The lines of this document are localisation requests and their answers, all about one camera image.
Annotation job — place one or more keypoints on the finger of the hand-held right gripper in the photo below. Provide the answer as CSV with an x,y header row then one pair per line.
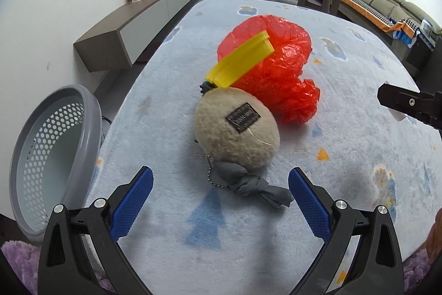
x,y
397,99

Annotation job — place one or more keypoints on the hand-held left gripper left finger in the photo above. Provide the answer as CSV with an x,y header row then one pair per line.
x,y
133,205

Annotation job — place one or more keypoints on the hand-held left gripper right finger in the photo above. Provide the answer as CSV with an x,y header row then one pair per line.
x,y
309,205

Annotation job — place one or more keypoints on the grey knotted cloth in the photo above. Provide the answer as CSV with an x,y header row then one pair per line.
x,y
238,177

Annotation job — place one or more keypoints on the grey perforated plastic basket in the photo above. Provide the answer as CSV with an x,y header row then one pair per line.
x,y
89,129

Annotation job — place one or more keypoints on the beige plush ball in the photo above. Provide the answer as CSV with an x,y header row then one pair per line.
x,y
224,139

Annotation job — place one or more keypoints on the red plastic bag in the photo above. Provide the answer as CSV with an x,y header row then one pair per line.
x,y
286,73

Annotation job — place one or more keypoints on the light blue printed blanket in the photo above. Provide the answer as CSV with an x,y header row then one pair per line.
x,y
345,177

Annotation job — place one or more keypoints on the dark side table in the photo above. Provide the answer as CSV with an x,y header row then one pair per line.
x,y
426,56

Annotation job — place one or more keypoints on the orange checkered sofa blanket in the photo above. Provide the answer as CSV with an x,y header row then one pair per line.
x,y
366,10

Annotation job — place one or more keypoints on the purple fluffy blanket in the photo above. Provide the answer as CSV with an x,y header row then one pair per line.
x,y
17,253

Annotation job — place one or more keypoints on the person's leg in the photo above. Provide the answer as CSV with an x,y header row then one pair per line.
x,y
435,232

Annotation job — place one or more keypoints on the floating wall cabinet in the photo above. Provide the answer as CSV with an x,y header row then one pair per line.
x,y
138,15

